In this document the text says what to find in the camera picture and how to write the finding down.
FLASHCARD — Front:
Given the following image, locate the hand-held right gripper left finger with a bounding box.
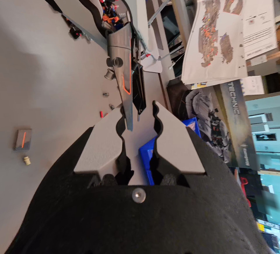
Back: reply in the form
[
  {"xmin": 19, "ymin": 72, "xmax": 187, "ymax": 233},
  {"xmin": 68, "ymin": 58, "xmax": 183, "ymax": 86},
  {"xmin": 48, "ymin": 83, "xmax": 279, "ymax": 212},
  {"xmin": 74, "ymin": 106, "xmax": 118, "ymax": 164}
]
[{"xmin": 74, "ymin": 106, "xmax": 134, "ymax": 185}]

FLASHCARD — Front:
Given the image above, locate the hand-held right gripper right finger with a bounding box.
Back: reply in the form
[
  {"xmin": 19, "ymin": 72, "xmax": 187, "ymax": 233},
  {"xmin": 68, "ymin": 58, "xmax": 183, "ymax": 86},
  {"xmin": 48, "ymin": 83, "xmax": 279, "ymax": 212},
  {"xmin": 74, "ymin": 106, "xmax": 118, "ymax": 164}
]
[{"xmin": 149, "ymin": 100, "xmax": 206, "ymax": 185}]

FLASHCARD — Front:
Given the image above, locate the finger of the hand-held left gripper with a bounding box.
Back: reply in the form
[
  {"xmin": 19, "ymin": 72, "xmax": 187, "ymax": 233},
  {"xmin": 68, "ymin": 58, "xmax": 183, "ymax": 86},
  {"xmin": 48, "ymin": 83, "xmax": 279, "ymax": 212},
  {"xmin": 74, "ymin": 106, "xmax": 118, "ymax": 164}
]
[
  {"xmin": 35, "ymin": 0, "xmax": 110, "ymax": 50},
  {"xmin": 112, "ymin": 0, "xmax": 149, "ymax": 51}
]

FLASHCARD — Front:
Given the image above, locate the dark grey lego wing assembly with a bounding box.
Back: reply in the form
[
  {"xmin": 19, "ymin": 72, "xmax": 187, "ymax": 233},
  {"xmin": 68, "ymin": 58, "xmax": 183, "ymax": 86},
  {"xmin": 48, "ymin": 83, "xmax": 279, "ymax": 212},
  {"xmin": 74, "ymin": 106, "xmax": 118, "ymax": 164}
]
[{"xmin": 105, "ymin": 22, "xmax": 147, "ymax": 132}]

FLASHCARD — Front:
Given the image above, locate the small black lego assembly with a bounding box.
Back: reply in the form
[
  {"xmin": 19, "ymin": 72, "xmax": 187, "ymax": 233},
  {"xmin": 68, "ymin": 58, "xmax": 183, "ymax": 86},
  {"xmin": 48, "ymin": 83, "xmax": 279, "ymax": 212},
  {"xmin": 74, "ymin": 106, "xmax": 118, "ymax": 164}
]
[{"xmin": 66, "ymin": 15, "xmax": 90, "ymax": 42}]

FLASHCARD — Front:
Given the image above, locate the lego set box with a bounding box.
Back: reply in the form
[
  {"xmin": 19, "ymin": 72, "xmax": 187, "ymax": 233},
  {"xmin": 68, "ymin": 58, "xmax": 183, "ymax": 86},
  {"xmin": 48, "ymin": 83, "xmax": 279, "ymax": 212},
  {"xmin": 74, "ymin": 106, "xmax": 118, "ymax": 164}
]
[{"xmin": 167, "ymin": 79, "xmax": 261, "ymax": 171}]

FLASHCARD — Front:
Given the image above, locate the blue storage bin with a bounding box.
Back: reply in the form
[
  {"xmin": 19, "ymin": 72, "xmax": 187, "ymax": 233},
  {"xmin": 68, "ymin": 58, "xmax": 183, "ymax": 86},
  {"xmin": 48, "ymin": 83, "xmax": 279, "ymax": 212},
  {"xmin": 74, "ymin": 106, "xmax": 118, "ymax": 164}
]
[{"xmin": 139, "ymin": 117, "xmax": 202, "ymax": 185}]

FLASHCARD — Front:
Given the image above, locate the grey tile with orange stripe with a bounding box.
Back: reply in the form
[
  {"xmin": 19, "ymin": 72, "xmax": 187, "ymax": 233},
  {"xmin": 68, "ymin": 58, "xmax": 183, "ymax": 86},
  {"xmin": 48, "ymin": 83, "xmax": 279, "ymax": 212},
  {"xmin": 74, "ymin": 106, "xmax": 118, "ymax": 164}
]
[{"xmin": 14, "ymin": 129, "xmax": 32, "ymax": 151}]

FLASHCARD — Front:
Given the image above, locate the instruction booklet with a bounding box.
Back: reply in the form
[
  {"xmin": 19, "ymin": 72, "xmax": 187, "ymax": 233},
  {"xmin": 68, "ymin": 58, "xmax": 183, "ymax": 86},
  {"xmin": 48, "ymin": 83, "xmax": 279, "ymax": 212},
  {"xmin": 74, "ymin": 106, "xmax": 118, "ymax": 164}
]
[{"xmin": 182, "ymin": 0, "xmax": 278, "ymax": 85}]

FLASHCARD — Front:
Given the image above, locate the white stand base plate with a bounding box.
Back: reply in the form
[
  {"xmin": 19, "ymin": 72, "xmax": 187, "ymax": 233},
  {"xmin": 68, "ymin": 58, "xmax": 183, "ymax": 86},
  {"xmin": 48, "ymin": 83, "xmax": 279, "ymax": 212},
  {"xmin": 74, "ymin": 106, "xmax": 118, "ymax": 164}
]
[{"xmin": 141, "ymin": 0, "xmax": 186, "ymax": 74}]

